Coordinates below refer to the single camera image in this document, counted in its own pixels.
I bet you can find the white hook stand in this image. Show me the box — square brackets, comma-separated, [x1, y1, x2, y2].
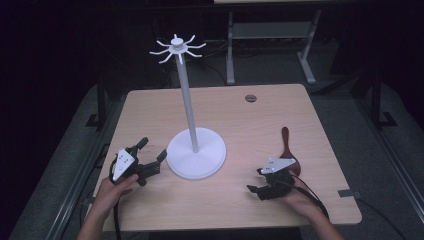
[148, 33, 228, 181]

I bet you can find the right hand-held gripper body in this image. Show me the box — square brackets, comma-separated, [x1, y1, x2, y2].
[255, 156, 298, 201]

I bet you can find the person's right hand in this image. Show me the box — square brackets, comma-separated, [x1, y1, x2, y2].
[281, 170, 324, 220]

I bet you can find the person's left hand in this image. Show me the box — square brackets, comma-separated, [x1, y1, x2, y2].
[94, 173, 140, 215]

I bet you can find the aluminium floor rail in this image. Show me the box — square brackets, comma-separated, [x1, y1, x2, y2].
[355, 96, 424, 214]
[46, 96, 127, 240]

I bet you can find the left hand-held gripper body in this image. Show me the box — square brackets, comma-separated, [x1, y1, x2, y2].
[111, 145, 162, 187]

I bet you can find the black stand leg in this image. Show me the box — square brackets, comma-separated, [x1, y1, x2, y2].
[367, 64, 399, 129]
[85, 74, 108, 130]

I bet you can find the grey tape strip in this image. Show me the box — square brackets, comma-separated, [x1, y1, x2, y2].
[337, 188, 363, 199]

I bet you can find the grey metal table frame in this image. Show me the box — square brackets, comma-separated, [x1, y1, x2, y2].
[225, 9, 323, 86]

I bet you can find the black floor cable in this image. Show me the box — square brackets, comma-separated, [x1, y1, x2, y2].
[355, 197, 408, 240]

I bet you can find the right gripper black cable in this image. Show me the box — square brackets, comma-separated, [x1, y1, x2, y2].
[281, 174, 330, 220]

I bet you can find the brown wooden spoon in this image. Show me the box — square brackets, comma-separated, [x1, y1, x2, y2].
[279, 126, 302, 177]

